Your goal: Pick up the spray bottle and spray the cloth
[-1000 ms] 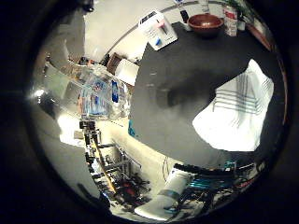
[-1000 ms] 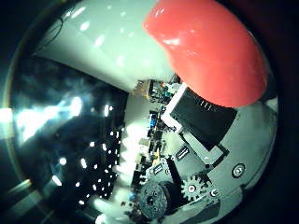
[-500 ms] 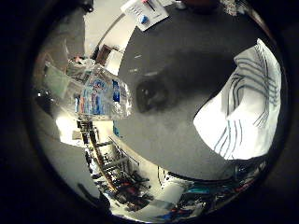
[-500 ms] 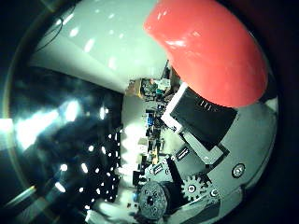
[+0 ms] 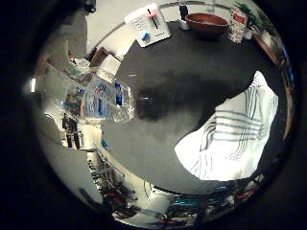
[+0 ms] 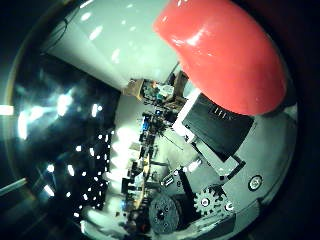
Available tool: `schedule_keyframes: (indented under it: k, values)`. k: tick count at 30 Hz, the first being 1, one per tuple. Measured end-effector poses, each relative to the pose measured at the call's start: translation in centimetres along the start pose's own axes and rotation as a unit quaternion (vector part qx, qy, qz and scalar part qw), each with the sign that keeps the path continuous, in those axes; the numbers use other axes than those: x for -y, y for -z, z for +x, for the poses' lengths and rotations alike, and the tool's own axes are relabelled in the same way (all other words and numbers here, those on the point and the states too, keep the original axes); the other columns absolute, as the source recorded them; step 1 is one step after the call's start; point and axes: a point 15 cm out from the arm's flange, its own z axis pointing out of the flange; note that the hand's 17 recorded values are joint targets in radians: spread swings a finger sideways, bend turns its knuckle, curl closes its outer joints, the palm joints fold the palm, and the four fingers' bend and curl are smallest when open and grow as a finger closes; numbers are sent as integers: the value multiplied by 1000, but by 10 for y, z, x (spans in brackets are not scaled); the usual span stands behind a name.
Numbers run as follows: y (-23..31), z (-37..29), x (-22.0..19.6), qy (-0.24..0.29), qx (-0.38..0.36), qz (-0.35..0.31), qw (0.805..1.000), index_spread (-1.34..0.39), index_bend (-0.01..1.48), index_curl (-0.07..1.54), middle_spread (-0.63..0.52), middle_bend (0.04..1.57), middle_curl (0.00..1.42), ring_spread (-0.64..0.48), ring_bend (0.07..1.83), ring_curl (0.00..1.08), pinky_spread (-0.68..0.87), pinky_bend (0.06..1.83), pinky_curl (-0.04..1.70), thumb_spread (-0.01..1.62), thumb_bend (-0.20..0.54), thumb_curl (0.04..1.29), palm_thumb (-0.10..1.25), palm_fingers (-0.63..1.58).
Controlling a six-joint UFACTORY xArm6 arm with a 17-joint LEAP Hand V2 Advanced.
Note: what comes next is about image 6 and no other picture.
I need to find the dark equipment rack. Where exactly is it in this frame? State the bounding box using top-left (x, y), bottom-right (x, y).
top-left (119, 109), bottom-right (178, 214)

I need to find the wooden shelf with clutter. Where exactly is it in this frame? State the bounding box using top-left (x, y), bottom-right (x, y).
top-left (123, 71), bottom-right (189, 112)

